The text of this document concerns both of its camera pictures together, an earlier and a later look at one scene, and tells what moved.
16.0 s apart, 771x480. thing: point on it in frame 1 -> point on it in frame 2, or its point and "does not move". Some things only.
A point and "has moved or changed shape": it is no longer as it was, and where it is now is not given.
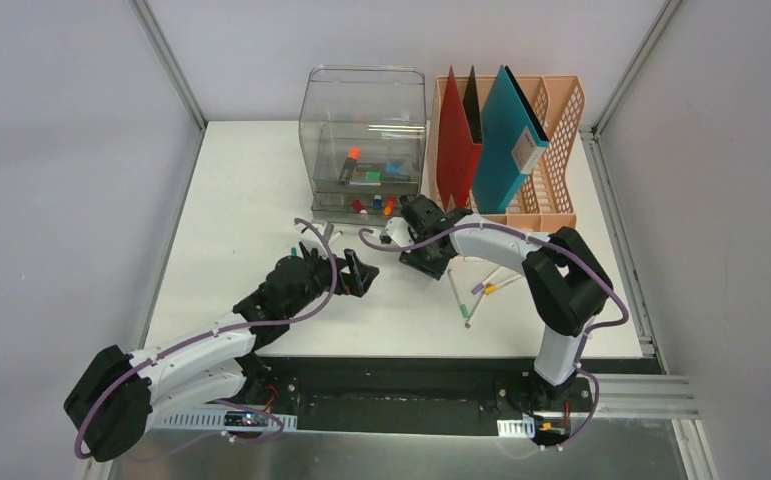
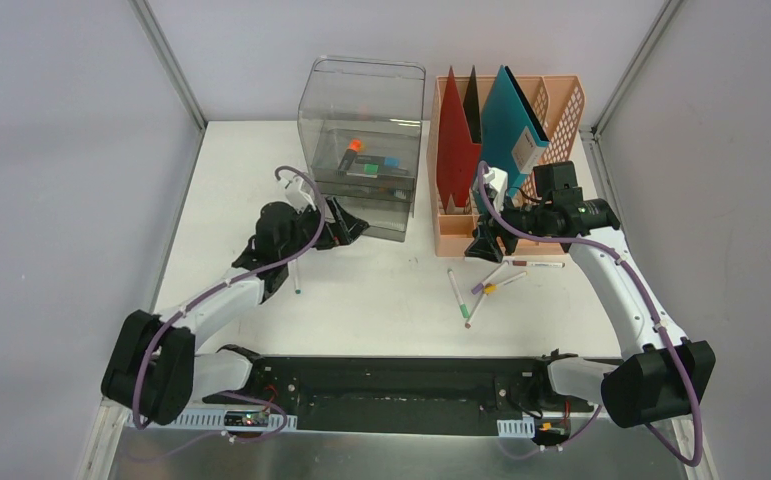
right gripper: x=411 y=258 -> x=485 y=244
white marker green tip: x=464 y=310 does not move
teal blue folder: x=512 y=136 does not move
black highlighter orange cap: x=354 y=154 has moved or changed shape
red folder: x=457 y=156 does not move
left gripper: x=341 y=275 -> x=327 y=220
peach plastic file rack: x=544 y=200 does not move
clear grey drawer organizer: x=363 y=131 does not move
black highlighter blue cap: x=380 y=167 has moved or changed shape
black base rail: x=427 y=395 does not move
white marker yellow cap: x=492 y=287 does not move
